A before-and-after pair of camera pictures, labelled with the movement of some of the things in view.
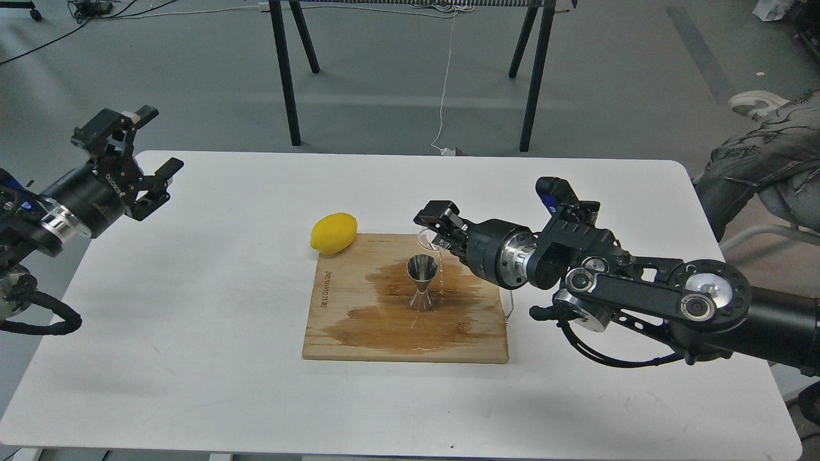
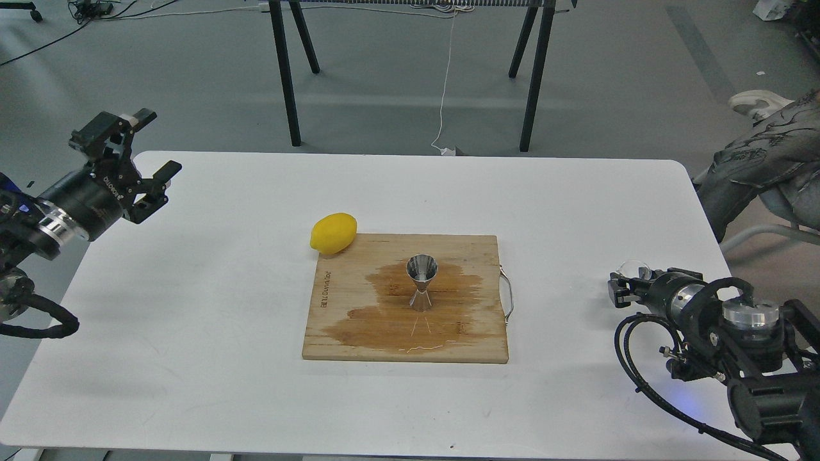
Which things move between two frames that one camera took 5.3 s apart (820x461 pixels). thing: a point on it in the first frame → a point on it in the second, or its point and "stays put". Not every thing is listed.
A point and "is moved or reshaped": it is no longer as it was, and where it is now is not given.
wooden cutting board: x=359 y=308 stays put
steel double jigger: x=422 y=268 stays put
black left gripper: x=91 y=197 stays put
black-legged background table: x=542 y=52 stays put
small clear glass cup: x=425 y=238 is moved or reshaped
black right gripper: x=498 y=251 → x=681 y=294
